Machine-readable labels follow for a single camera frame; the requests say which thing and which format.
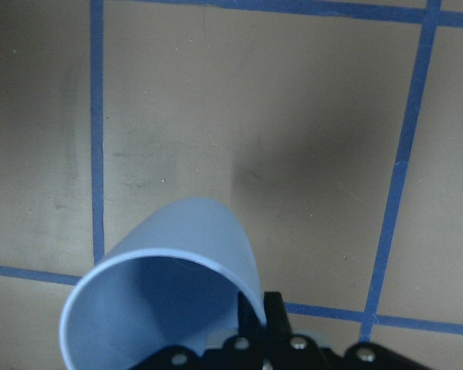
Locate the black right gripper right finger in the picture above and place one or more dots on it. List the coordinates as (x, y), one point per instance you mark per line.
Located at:
(287, 349)

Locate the blue cup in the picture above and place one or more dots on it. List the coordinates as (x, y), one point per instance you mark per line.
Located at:
(174, 279)

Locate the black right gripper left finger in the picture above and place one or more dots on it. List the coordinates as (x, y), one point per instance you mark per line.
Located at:
(243, 350)

